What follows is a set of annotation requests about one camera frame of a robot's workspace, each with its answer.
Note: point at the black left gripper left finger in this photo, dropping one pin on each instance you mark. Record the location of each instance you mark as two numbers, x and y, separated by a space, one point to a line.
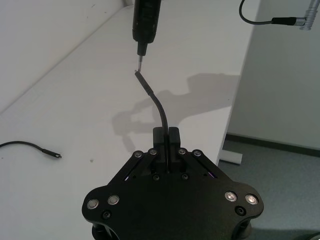
158 140

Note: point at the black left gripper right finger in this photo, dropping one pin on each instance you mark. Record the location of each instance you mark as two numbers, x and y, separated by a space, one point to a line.
174 140

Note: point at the black handheld tool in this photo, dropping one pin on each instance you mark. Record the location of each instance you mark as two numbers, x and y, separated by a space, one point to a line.
145 20

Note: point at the white table foot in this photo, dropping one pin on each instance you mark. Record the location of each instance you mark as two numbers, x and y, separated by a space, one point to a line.
231 157

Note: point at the green skirting strip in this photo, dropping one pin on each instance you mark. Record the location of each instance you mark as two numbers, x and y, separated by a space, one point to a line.
275 145

